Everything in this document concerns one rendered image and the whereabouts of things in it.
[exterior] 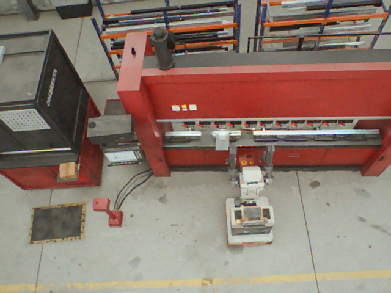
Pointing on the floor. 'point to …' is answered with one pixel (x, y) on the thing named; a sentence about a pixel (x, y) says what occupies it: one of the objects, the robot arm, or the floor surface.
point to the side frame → (383, 154)
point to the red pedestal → (99, 203)
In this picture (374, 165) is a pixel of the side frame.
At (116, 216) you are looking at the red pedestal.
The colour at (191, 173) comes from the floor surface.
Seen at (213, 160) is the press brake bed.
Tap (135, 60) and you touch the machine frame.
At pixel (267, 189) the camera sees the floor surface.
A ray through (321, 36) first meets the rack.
